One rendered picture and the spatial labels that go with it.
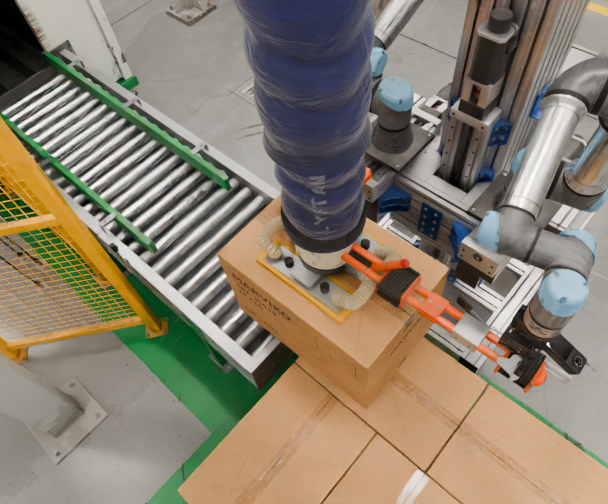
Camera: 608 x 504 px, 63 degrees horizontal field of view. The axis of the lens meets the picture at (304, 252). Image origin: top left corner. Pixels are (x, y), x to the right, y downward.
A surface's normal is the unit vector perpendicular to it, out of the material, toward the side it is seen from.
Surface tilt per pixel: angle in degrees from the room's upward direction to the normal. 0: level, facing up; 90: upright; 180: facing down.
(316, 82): 77
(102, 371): 0
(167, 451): 0
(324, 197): 70
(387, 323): 1
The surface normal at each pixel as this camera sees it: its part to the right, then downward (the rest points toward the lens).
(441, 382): -0.08, -0.54
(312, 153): -0.01, 0.94
